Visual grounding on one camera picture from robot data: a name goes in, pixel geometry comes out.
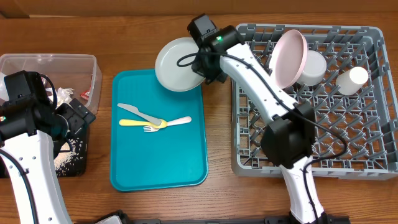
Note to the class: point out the white rice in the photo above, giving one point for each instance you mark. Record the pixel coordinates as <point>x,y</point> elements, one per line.
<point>66,157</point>

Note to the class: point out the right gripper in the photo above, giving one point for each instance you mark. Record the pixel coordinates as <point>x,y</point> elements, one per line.
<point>198,67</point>

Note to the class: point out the grey dishwasher rack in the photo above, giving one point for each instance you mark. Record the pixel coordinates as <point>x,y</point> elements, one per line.
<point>366,120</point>

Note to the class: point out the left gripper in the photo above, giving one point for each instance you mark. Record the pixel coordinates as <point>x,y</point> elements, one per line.
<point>79,121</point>

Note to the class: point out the clear plastic bin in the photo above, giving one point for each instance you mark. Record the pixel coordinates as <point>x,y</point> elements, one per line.
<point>77,71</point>

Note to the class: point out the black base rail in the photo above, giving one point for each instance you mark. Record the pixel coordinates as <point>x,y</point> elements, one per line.
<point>267,220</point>

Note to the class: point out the yellow plastic spoon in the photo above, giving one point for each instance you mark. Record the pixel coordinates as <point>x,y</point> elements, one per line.
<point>129,122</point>

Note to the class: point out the white plastic fork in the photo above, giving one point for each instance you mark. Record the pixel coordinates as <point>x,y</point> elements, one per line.
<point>183,120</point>

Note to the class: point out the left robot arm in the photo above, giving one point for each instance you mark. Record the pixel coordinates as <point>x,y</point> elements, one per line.
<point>32,134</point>

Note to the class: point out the grey plastic knife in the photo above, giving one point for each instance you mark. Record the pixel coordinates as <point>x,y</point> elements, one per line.
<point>134,110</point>

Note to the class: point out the pink round plate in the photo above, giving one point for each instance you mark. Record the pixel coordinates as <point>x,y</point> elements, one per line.
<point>288,58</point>

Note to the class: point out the white plastic cup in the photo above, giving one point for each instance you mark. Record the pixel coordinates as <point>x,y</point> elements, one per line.
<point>352,80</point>

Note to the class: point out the white napkin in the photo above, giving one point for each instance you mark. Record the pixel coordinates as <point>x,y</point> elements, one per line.
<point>64,95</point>

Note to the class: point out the grey bowl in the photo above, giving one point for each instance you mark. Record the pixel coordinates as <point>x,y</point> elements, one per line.
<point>314,69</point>

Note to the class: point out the red sauce packet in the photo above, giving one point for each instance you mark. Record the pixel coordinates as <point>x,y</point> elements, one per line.
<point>85,95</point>

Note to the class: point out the teal plastic tray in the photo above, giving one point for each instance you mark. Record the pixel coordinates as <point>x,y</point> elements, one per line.
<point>171,157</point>

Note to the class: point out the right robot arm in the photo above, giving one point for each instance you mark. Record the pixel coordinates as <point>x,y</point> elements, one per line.
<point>290,126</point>

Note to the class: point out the grey round plate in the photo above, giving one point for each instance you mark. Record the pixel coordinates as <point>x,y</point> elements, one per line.
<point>171,76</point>

